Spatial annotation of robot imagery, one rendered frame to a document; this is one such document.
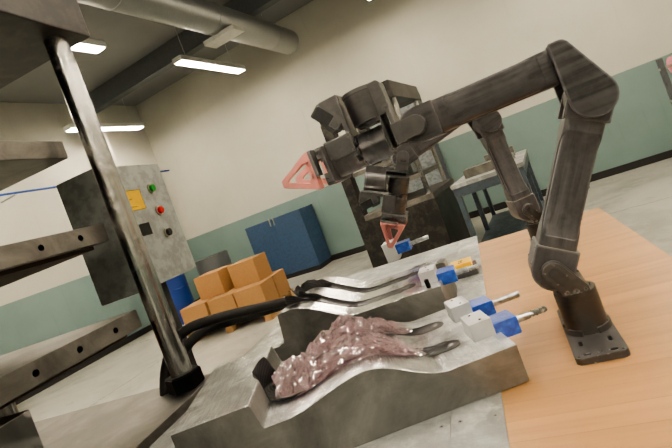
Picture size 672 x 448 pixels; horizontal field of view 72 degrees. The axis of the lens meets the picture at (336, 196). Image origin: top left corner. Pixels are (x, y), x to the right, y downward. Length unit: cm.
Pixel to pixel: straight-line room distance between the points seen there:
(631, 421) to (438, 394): 23
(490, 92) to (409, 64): 698
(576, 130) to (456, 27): 694
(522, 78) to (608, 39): 681
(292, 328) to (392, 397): 44
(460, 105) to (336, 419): 50
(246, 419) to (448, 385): 29
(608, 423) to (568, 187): 32
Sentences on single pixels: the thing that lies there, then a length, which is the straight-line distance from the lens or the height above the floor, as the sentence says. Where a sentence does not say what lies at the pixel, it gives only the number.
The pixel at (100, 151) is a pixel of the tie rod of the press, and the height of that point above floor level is 147.
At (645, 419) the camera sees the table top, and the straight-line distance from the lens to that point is 65.
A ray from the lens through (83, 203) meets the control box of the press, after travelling 160.
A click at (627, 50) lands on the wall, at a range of 758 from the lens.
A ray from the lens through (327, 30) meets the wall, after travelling 829.
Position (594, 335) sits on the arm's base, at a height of 81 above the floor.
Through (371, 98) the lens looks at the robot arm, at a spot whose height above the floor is 127.
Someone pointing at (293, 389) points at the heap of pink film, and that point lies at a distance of 78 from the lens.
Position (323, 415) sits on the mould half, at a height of 86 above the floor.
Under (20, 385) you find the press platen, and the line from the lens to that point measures 118.
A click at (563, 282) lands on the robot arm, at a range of 78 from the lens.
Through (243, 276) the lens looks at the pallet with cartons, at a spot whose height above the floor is 57.
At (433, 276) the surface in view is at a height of 90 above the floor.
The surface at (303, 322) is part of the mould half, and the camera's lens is 109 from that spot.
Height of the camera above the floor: 115
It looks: level
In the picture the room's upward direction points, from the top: 21 degrees counter-clockwise
